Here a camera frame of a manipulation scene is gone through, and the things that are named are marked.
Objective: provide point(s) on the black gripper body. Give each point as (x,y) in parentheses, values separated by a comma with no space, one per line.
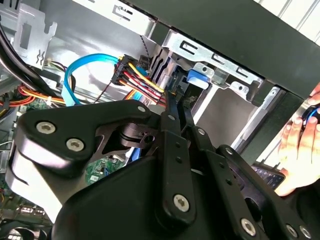
(120,200)

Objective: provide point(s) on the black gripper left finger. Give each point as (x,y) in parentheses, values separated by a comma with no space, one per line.
(75,117)

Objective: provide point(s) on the person's hand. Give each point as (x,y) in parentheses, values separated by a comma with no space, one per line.
(300,155)

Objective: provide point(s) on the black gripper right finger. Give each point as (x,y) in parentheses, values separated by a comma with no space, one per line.
(225,180)

